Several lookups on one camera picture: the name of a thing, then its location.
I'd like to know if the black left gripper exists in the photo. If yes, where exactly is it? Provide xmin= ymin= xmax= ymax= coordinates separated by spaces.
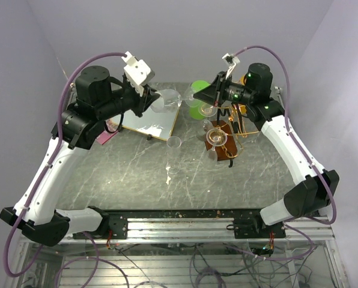
xmin=97 ymin=79 xmax=161 ymax=121

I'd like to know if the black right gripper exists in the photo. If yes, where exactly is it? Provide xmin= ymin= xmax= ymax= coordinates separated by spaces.
xmin=195 ymin=71 xmax=255 ymax=107

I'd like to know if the clear wine glass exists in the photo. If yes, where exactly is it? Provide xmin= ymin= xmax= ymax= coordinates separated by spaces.
xmin=196 ymin=104 xmax=217 ymax=142
xmin=206 ymin=128 xmax=228 ymax=163
xmin=150 ymin=85 xmax=201 ymax=113

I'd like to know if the green plastic wine glass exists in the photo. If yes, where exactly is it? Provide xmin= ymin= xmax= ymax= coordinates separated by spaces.
xmin=188 ymin=80 xmax=210 ymax=120

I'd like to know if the clear wine glass front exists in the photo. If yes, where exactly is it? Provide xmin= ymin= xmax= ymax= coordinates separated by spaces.
xmin=206 ymin=128 xmax=228 ymax=163

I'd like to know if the clear tall flute glass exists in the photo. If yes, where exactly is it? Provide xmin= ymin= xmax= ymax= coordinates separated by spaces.
xmin=166 ymin=136 xmax=182 ymax=174

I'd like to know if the orange plastic wine glass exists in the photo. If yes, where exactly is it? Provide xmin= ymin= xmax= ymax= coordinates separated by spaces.
xmin=240 ymin=75 xmax=246 ymax=85

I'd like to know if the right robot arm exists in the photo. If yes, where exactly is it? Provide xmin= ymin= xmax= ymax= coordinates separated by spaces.
xmin=193 ymin=63 xmax=339 ymax=238

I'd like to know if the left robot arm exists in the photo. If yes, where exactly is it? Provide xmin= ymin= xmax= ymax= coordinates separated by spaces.
xmin=0 ymin=64 xmax=159 ymax=247

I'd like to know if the gold framed whiteboard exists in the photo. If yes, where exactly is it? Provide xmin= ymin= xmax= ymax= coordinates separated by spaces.
xmin=122 ymin=107 xmax=180 ymax=140

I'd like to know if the pink sticker book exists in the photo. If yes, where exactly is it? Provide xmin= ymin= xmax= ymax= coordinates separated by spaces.
xmin=96 ymin=119 xmax=118 ymax=145

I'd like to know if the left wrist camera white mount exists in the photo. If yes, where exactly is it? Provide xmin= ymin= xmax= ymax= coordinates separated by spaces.
xmin=122 ymin=51 xmax=155 ymax=96

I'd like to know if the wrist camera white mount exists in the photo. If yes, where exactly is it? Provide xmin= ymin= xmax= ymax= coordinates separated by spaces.
xmin=122 ymin=51 xmax=155 ymax=96
xmin=222 ymin=53 xmax=240 ymax=79

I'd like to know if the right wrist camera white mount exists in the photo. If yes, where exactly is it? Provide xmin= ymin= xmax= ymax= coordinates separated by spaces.
xmin=222 ymin=53 xmax=240 ymax=79

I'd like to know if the gold wire wine glass rack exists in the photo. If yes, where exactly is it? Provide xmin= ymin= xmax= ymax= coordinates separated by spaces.
xmin=201 ymin=104 xmax=257 ymax=169

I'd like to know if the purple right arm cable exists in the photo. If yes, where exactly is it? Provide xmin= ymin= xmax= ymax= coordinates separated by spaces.
xmin=226 ymin=44 xmax=338 ymax=262

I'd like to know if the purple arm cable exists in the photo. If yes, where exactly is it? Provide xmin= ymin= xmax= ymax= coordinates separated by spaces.
xmin=3 ymin=51 xmax=129 ymax=288
xmin=226 ymin=44 xmax=338 ymax=262

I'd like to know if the aluminium mounting rail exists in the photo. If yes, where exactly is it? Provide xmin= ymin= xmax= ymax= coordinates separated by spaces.
xmin=19 ymin=215 xmax=336 ymax=241

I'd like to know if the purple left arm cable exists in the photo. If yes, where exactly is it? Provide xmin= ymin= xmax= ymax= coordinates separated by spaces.
xmin=3 ymin=51 xmax=129 ymax=288

